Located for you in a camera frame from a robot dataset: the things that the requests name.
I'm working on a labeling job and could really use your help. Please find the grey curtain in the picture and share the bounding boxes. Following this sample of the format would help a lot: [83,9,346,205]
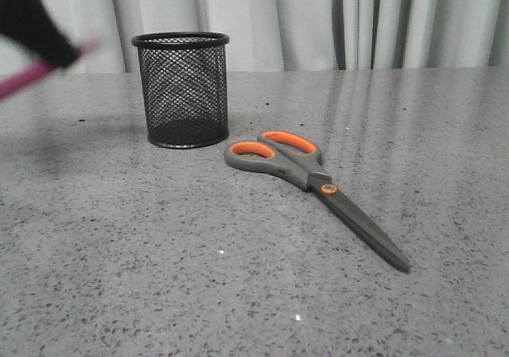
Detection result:
[0,0,509,75]

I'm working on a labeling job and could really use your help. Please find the black mesh pen cup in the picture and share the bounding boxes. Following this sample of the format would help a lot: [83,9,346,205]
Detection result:
[131,32,230,149]

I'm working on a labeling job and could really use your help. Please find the pink highlighter pen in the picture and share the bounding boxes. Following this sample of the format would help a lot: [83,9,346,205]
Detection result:
[1,38,101,100]

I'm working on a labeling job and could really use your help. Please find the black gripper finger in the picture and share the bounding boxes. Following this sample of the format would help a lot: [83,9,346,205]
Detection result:
[1,0,80,68]

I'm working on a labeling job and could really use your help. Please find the grey orange scissors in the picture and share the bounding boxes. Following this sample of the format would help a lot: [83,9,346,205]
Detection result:
[224,131,410,274]

